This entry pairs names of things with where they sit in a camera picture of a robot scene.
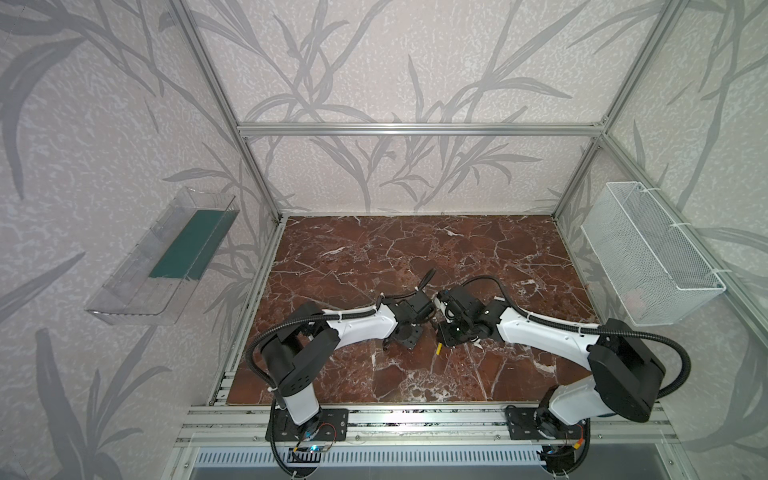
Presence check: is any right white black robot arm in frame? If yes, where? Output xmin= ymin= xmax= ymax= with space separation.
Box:
xmin=435 ymin=286 xmax=692 ymax=427

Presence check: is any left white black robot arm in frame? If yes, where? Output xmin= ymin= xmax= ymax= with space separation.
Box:
xmin=244 ymin=290 xmax=436 ymax=427

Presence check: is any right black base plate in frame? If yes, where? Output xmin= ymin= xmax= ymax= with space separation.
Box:
xmin=504 ymin=405 xmax=587 ymax=443

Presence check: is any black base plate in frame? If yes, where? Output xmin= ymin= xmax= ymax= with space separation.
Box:
xmin=266 ymin=408 xmax=350 ymax=442
xmin=504 ymin=405 xmax=587 ymax=443

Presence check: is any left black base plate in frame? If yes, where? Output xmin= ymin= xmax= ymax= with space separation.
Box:
xmin=266 ymin=408 xmax=350 ymax=442

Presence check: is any right black cable conduit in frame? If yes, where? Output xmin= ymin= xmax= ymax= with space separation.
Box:
xmin=458 ymin=274 xmax=692 ymax=400

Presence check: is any white wire mesh basket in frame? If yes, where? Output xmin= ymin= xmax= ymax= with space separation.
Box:
xmin=581 ymin=181 xmax=726 ymax=327

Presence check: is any aluminium front rail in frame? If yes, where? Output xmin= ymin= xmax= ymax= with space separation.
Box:
xmin=173 ymin=402 xmax=679 ymax=447

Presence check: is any aluminium frame crossbar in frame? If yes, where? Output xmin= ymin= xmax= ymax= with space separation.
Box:
xmin=237 ymin=123 xmax=603 ymax=138

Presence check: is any clear plastic wall shelf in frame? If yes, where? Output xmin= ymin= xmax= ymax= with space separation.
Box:
xmin=85 ymin=187 xmax=240 ymax=326

